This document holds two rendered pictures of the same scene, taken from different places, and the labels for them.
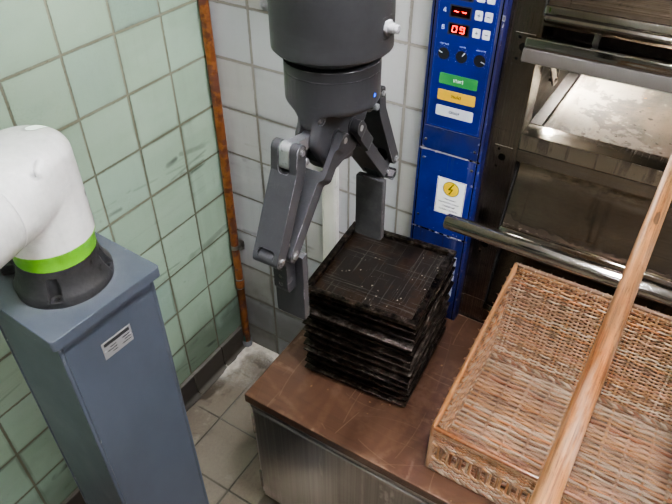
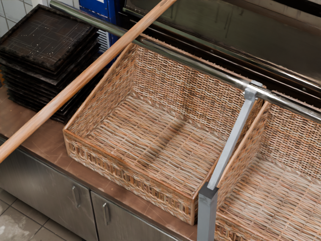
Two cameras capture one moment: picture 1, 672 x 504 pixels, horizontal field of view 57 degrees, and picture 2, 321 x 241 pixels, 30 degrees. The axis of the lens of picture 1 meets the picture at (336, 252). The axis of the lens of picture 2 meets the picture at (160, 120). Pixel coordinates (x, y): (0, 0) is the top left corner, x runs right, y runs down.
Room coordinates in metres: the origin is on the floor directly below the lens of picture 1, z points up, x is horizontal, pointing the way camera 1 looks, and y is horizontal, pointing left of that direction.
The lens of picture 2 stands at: (-0.60, -0.65, 2.30)
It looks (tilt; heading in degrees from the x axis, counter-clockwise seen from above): 47 degrees down; 4
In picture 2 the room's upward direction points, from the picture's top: 2 degrees counter-clockwise
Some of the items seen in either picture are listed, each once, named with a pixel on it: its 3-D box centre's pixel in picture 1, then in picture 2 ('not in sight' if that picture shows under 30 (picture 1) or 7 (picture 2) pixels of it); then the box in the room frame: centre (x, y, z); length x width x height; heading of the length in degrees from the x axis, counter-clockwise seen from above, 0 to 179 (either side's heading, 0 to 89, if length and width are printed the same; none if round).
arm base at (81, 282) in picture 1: (38, 249); not in sight; (0.77, 0.47, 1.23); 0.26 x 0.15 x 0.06; 55
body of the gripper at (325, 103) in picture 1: (332, 108); not in sight; (0.46, 0.00, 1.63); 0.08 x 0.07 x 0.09; 148
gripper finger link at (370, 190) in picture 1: (370, 206); not in sight; (0.51, -0.03, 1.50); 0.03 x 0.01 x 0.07; 58
